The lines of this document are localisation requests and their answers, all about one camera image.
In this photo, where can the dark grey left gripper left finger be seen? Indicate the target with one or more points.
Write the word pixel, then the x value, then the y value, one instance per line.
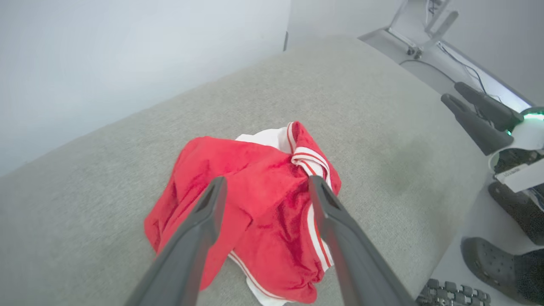
pixel 187 255

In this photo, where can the white equipment base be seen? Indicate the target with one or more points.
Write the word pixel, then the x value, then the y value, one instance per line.
pixel 410 25

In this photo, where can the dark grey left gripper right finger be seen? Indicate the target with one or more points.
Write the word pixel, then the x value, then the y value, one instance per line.
pixel 352 263

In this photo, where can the red garment with white trim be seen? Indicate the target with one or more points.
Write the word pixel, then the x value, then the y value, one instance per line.
pixel 263 170

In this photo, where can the grey clog shoe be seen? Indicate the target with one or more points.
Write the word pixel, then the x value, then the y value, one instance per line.
pixel 518 212
pixel 488 263

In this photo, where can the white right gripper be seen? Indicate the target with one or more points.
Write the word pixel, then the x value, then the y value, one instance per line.
pixel 529 134

